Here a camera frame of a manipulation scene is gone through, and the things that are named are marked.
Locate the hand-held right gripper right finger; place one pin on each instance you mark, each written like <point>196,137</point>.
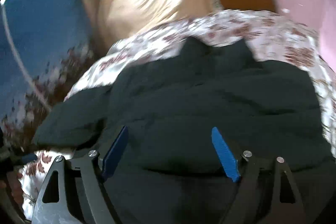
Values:
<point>223,153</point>

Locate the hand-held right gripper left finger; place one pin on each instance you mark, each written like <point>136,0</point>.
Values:
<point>115,150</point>

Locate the black jacket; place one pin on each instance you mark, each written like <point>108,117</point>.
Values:
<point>183,95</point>

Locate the floral satin bedspread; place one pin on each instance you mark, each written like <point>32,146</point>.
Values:
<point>236,27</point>

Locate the blue printed cloth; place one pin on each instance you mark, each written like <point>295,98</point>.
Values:
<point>39,29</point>

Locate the wooden side board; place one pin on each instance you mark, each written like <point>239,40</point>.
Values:
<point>90,11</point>

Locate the pink cloth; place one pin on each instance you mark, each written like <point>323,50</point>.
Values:
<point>328,29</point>

